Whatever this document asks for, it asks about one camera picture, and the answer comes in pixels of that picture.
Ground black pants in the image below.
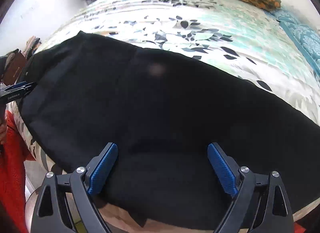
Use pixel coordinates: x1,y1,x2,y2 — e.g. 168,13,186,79
19,32,319,230

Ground left hand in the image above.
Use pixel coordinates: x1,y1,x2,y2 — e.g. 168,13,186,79
0,116,8,145

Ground red fuzzy garment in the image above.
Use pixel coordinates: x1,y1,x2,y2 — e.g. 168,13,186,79
1,111,33,232

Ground floral leaf bed sheet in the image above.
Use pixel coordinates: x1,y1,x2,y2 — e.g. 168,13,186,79
4,0,320,223

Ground teal patterned pillow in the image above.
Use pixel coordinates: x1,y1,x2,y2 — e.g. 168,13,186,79
271,9,319,76

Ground white cream pillow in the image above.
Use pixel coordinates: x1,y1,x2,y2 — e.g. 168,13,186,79
281,0,319,31

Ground brown wooden furniture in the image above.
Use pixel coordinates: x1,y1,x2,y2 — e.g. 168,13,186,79
1,49,27,85

